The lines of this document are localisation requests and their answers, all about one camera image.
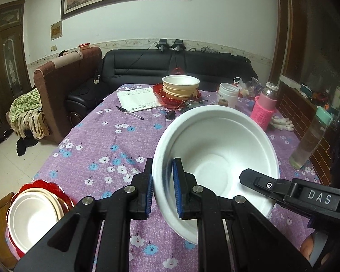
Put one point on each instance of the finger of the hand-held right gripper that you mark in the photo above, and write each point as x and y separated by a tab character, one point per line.
260	183

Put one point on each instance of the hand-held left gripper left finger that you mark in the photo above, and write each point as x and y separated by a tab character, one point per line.
149	195

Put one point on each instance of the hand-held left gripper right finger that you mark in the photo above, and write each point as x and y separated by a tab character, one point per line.
177	192

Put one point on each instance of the red glossy plate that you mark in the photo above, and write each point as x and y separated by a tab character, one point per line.
42	185
158	93

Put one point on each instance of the clear bottle with teal lid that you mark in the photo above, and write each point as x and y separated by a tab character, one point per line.
308	141

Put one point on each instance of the white work gloves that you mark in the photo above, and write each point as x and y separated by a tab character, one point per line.
282	122

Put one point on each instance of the bottle with pink knit sleeve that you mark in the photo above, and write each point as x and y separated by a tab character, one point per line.
265	110

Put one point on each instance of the purple floral tablecloth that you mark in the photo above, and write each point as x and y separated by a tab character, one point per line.
102	136

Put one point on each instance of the small black adapter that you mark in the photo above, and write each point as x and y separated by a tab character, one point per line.
170	115

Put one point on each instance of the black pen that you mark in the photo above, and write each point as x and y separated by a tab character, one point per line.
129	113

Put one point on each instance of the wooden sideboard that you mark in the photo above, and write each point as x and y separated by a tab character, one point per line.
300	104

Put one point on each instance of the small black jar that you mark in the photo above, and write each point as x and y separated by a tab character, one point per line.
191	105

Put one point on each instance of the white plastic jar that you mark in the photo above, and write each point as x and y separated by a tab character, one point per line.
228	92

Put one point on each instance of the clear plastic bag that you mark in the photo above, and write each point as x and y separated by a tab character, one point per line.
250	86

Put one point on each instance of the white paper notepad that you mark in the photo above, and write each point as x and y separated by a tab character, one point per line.
138	97

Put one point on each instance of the white jug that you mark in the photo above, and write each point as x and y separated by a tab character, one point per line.
338	97

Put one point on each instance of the red plastic bag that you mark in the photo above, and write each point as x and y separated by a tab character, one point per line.
178	70

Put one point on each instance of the black leather sofa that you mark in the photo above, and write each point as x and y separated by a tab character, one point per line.
147	65

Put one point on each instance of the brown armchair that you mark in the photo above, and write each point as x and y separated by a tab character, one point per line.
68	90

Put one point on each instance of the black clothes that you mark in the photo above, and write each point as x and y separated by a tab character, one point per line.
24	145

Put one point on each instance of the black charger device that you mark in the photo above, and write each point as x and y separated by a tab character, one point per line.
178	45
162	46

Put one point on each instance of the green patterned blanket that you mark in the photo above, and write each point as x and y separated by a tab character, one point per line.
25	110

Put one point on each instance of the dark shoes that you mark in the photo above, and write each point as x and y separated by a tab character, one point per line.
3	138

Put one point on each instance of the small red bowl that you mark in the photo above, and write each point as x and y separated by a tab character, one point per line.
84	46

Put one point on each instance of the wooden door frame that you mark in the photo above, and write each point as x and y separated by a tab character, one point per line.
282	34

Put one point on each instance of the wall outlet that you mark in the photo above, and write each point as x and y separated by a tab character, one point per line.
53	48

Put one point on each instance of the yellow wall plaque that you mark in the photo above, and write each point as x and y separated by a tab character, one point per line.
56	30

